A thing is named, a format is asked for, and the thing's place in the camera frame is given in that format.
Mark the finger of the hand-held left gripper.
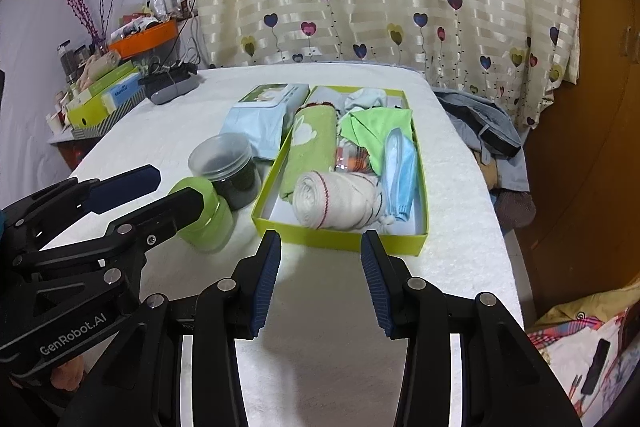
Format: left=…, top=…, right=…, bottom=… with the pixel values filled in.
left=0, top=164, right=162, bottom=258
left=12, top=187, right=206, bottom=278

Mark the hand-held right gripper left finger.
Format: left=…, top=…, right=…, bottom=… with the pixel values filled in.
left=57, top=229, right=283, bottom=427

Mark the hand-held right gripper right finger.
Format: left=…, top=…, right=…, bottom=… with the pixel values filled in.
left=360, top=229, right=583, bottom=427

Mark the yellow-green cardboard box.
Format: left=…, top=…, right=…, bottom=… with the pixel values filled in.
left=251, top=86, right=430, bottom=257

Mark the beige sock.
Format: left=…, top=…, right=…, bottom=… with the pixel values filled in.
left=292, top=171, right=386, bottom=233

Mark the blue face mask stack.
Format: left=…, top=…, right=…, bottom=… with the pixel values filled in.
left=377, top=127, right=420, bottom=224

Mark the clear bag of red candy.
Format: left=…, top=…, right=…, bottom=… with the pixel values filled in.
left=334, top=144, right=373, bottom=175

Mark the green printed towel pack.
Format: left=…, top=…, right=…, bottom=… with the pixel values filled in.
left=278, top=89, right=346, bottom=202

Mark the light green cloth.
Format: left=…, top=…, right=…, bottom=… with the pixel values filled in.
left=339, top=107, right=416, bottom=172

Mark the white sock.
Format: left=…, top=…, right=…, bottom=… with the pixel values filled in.
left=335, top=88, right=396, bottom=112

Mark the person's left hand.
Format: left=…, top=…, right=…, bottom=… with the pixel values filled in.
left=52, top=356, right=86, bottom=390

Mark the green cosmetic jar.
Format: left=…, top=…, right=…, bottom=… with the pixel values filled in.
left=167, top=176, right=236, bottom=254

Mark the striped shallow box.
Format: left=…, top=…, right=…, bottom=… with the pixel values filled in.
left=70, top=97, right=146, bottom=140

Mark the side table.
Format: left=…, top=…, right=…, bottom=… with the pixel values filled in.
left=47, top=127, right=101, bottom=172

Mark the clear plastic jar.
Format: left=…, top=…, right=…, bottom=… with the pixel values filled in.
left=187, top=133, right=262, bottom=211

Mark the lime green file box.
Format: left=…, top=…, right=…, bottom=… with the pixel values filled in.
left=65, top=99, right=108, bottom=130

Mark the blue tissue box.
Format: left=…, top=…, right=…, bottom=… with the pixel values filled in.
left=100, top=74, right=146, bottom=112

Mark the grey black headset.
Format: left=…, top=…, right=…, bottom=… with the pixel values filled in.
left=137, top=62, right=201, bottom=105

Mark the green white flat box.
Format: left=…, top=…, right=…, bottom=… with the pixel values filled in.
left=75, top=62, right=141, bottom=100

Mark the light blue wet wipes pack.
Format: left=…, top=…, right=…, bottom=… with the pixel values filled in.
left=220, top=83, right=311, bottom=160

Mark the beige rolled cloth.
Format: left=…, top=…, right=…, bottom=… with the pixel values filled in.
left=75, top=49, right=123, bottom=90

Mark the glass jar with dark lid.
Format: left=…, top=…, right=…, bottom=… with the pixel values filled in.
left=57, top=39, right=76, bottom=78

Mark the orange tray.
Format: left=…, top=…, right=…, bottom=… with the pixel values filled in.
left=107, top=19, right=180, bottom=60

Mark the assorted packets pile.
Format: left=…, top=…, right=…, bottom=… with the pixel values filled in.
left=107, top=0, right=176, bottom=42

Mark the grey clothes pile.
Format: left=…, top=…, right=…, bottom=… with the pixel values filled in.
left=432, top=87, right=538, bottom=228

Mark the floral bedding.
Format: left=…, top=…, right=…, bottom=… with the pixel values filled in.
left=525, top=292, right=636, bottom=427

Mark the black phone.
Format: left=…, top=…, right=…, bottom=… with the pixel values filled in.
left=580, top=338, right=612, bottom=395

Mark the brown wooden door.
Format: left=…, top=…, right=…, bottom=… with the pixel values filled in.
left=515, top=0, right=640, bottom=323

